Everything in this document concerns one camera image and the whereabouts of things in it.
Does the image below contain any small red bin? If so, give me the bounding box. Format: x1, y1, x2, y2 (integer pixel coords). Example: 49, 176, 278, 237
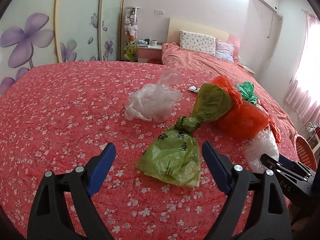
148, 58, 162, 64

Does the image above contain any orange plastic bag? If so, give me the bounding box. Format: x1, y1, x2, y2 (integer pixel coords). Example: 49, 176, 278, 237
211, 75, 281, 144

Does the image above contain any pink bedside table left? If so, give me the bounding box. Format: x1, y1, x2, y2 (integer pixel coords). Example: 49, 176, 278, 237
138, 44, 162, 63

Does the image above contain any plush toy display tube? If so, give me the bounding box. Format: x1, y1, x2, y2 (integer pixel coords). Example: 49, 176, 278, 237
123, 7, 139, 62

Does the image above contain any white bubble wrap bag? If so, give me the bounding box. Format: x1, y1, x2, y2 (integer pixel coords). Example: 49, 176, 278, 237
241, 101, 279, 173

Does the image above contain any red floral bedspread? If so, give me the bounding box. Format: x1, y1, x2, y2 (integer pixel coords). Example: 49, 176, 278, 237
0, 61, 301, 240

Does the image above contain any bedside table right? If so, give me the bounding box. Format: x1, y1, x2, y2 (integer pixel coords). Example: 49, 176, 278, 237
242, 64, 255, 76

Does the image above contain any olive paw print bag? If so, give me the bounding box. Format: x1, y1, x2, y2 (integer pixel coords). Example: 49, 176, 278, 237
136, 83, 233, 187

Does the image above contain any salmon pink duvet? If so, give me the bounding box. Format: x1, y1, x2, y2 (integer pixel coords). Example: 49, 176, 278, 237
162, 42, 298, 139

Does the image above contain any green plastic bag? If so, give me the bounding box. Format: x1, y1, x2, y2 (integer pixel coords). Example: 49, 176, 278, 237
235, 81, 258, 106

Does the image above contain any pink window curtain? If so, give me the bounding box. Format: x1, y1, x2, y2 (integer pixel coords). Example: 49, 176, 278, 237
285, 12, 319, 124

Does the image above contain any beige and pink headboard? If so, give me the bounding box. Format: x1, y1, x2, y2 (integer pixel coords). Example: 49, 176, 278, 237
167, 18, 241, 57

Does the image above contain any striped pink pillow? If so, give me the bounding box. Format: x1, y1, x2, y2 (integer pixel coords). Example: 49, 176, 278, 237
215, 39, 235, 63

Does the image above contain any flower painted sliding wardrobe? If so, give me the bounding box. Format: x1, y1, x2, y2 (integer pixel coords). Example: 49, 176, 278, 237
1, 0, 123, 93

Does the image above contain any white wall air conditioner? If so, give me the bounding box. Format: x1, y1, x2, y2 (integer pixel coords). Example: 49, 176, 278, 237
258, 0, 279, 14

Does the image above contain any white wire storage rack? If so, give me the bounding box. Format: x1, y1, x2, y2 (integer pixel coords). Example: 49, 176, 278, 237
305, 122, 319, 155

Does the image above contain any red plastic laundry basket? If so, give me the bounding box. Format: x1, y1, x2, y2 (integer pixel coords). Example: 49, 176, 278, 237
293, 134, 317, 172

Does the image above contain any white paw print bag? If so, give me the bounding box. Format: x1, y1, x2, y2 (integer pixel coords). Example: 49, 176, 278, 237
188, 86, 200, 93

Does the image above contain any floral white pillow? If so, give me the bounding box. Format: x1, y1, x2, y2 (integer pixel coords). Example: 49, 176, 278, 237
180, 30, 216, 56

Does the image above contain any white mug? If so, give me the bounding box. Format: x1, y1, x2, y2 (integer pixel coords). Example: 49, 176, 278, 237
150, 40, 157, 46

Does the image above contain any clear plastic bag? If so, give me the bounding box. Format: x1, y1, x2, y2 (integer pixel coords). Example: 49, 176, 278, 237
124, 69, 182, 122

